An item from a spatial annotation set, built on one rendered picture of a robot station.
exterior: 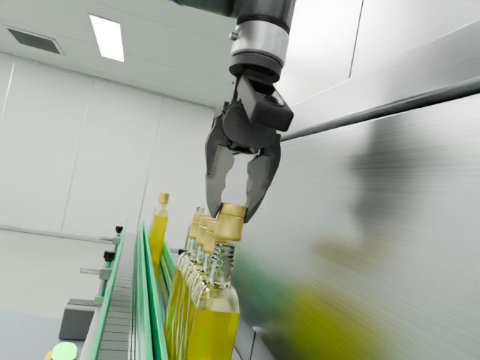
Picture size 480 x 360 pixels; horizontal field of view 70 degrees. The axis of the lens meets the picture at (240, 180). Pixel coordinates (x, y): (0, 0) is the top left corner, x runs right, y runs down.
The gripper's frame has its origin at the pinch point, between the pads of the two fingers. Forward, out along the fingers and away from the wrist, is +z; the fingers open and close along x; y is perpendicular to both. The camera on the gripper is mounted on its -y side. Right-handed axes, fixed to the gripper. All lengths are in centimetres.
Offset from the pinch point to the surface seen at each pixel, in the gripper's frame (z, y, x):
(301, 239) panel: 2.4, 3.1, -11.9
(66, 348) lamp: 33.1, 30.7, 18.8
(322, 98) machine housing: -19.7, 5.9, -12.7
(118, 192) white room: 28, 585, 39
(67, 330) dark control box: 40, 56, 22
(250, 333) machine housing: 24.2, 22.7, -15.0
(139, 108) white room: -123, 585, 33
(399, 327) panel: 6.7, -17.5, -12.0
